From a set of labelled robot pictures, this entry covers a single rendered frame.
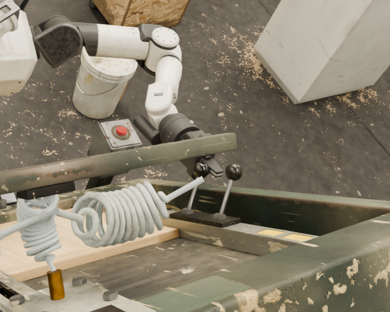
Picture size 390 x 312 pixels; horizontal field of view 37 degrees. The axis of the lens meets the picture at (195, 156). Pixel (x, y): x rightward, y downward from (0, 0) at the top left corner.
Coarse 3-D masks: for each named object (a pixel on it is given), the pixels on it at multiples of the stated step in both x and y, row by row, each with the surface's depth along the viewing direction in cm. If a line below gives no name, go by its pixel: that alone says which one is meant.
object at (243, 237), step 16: (96, 208) 165; (176, 224) 131; (192, 224) 126; (240, 224) 118; (208, 240) 122; (224, 240) 117; (240, 240) 112; (256, 240) 108; (272, 240) 105; (288, 240) 101; (304, 240) 100
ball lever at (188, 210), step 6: (198, 162) 133; (204, 162) 133; (198, 168) 131; (204, 168) 131; (198, 174) 132; (204, 174) 132; (192, 192) 132; (192, 198) 131; (192, 204) 131; (186, 210) 130; (192, 210) 130
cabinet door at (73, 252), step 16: (0, 224) 163; (64, 224) 153; (0, 240) 143; (16, 240) 141; (64, 240) 134; (80, 240) 132; (128, 240) 125; (144, 240) 125; (160, 240) 128; (0, 256) 126; (16, 256) 124; (32, 256) 122; (64, 256) 118; (80, 256) 117; (96, 256) 119; (16, 272) 110; (32, 272) 111
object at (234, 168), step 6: (228, 168) 122; (234, 168) 122; (240, 168) 122; (228, 174) 122; (234, 174) 121; (240, 174) 122; (234, 180) 123; (228, 186) 122; (228, 192) 122; (222, 204) 121; (222, 210) 121; (216, 216) 121; (222, 216) 120
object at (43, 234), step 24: (24, 192) 55; (48, 192) 56; (24, 216) 60; (48, 216) 60; (24, 240) 62; (48, 240) 62; (48, 264) 63; (0, 288) 85; (24, 288) 81; (48, 288) 67; (72, 288) 66; (96, 288) 65
